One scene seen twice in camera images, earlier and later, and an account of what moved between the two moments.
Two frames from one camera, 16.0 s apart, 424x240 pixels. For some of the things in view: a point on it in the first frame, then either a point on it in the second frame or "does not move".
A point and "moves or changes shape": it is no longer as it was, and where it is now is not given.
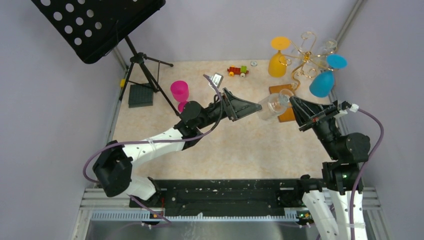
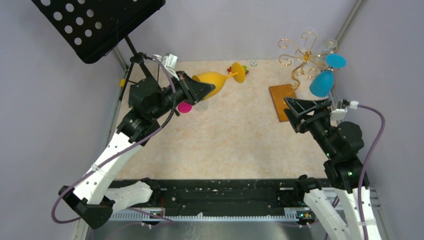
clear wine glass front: (275, 105) moves or changes shape
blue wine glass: (322, 84) does not move
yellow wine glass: (277, 62) -> (216, 79)
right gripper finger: (322, 117) -> (293, 118)
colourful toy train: (242, 71) does not move
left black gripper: (236, 108) -> (194, 91)
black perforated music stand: (90, 27) does not move
